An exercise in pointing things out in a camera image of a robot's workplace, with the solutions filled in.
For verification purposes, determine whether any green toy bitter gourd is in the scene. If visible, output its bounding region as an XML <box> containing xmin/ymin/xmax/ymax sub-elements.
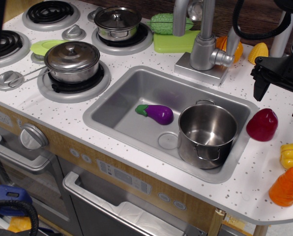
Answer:
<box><xmin>147</xmin><ymin>13</ymin><xmax>194</xmax><ymax>36</ymax></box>

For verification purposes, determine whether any silver oven knob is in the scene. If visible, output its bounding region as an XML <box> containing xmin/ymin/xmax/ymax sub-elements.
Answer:
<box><xmin>19</xmin><ymin>123</ymin><xmax>49</xmax><ymax>150</ymax></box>

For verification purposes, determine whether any back right stove burner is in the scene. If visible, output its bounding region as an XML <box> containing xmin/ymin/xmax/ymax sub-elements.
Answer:
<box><xmin>91</xmin><ymin>23</ymin><xmax>153</xmax><ymax>56</ymax></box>

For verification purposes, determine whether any black corrugated hose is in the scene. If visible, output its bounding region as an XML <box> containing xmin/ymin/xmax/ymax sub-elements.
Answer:
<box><xmin>0</xmin><ymin>199</ymin><xmax>40</xmax><ymax>236</ymax></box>

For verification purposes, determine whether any tall steel pot in sink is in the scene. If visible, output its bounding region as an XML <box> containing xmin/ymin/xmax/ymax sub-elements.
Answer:
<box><xmin>177</xmin><ymin>99</ymin><xmax>238</xmax><ymax>169</ymax></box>

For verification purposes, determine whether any silver stove knob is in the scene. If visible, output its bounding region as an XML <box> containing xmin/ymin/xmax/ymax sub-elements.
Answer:
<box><xmin>61</xmin><ymin>25</ymin><xmax>87</xmax><ymax>41</ymax></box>
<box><xmin>87</xmin><ymin>7</ymin><xmax>103</xmax><ymax>23</ymax></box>
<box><xmin>0</xmin><ymin>71</ymin><xmax>24</xmax><ymax>91</ymax></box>

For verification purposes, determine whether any orange toy carrot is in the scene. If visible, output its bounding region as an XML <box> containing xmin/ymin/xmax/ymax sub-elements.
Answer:
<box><xmin>268</xmin><ymin>167</ymin><xmax>293</xmax><ymax>207</ymax></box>

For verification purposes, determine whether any grey toy sink basin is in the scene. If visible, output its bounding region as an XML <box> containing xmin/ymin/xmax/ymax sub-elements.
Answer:
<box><xmin>83</xmin><ymin>66</ymin><xmax>258</xmax><ymax>183</ymax></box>

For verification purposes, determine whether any yellow toy corn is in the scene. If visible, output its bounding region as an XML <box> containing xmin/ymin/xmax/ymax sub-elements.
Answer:
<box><xmin>248</xmin><ymin>42</ymin><xmax>269</xmax><ymax>64</ymax></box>

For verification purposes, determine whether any grey toy oven door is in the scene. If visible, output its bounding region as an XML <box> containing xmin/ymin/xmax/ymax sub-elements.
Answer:
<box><xmin>0</xmin><ymin>127</ymin><xmax>70</xmax><ymax>225</ymax></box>

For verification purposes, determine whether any purple toy eggplant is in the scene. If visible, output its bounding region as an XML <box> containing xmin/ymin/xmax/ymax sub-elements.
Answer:
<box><xmin>135</xmin><ymin>104</ymin><xmax>174</xmax><ymax>125</ymax></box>

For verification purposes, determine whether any light green toy plate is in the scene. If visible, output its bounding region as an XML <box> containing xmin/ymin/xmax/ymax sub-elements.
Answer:
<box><xmin>30</xmin><ymin>39</ymin><xmax>67</xmax><ymax>61</ymax></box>

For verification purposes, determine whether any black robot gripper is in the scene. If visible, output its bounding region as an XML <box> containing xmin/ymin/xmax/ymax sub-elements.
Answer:
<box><xmin>251</xmin><ymin>44</ymin><xmax>293</xmax><ymax>117</ymax></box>

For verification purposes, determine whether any front left stove burner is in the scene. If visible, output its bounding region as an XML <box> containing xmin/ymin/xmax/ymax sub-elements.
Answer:
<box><xmin>0</xmin><ymin>30</ymin><xmax>31</xmax><ymax>68</ymax></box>

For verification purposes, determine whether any grey toy dishwasher door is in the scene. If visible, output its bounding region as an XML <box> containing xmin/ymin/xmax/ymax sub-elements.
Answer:
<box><xmin>62</xmin><ymin>171</ymin><xmax>207</xmax><ymax>236</ymax></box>

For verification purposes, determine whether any silver toy faucet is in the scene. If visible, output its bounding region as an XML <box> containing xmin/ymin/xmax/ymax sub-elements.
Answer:
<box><xmin>174</xmin><ymin>0</ymin><xmax>240</xmax><ymax>86</ymax></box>

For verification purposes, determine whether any stove burner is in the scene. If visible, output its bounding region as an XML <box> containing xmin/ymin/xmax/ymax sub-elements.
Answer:
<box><xmin>0</xmin><ymin>30</ymin><xmax>31</xmax><ymax>68</ymax></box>
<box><xmin>22</xmin><ymin>0</ymin><xmax>80</xmax><ymax>32</ymax></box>
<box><xmin>37</xmin><ymin>61</ymin><xmax>111</xmax><ymax>103</ymax></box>
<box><xmin>91</xmin><ymin>23</ymin><xmax>153</xmax><ymax>56</ymax></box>

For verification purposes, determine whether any small lidded steel pot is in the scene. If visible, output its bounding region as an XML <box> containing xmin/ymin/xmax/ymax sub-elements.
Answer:
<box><xmin>94</xmin><ymin>6</ymin><xmax>142</xmax><ymax>42</ymax></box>

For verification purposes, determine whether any back left stove burner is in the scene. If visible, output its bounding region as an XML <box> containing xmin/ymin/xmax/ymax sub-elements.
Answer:
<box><xmin>22</xmin><ymin>0</ymin><xmax>80</xmax><ymax>32</ymax></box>

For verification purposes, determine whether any blue clamp tool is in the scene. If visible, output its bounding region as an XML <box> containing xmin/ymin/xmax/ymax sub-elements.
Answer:
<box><xmin>0</xmin><ymin>185</ymin><xmax>33</xmax><ymax>216</ymax></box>

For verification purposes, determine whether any black cable loop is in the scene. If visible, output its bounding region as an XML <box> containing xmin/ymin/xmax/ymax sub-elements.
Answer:
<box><xmin>232</xmin><ymin>0</ymin><xmax>293</xmax><ymax>41</ymax></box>

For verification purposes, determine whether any front right stove burner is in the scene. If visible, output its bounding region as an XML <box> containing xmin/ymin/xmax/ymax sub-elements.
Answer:
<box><xmin>37</xmin><ymin>61</ymin><xmax>111</xmax><ymax>103</ymax></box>

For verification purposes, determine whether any green toy cutting board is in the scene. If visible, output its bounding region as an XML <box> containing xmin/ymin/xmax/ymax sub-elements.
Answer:
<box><xmin>153</xmin><ymin>30</ymin><xmax>200</xmax><ymax>53</ymax></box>

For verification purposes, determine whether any orange toy pepper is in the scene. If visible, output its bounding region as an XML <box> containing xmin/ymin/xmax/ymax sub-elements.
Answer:
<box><xmin>216</xmin><ymin>36</ymin><xmax>243</xmax><ymax>64</ymax></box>

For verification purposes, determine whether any dark red toy sweet potato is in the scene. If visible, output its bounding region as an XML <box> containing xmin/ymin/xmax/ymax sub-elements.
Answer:
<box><xmin>246</xmin><ymin>108</ymin><xmax>278</xmax><ymax>142</ymax></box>

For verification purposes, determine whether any steel saucepan with lid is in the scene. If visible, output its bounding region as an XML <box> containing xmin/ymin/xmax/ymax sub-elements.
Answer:
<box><xmin>8</xmin><ymin>41</ymin><xmax>101</xmax><ymax>88</ymax></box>

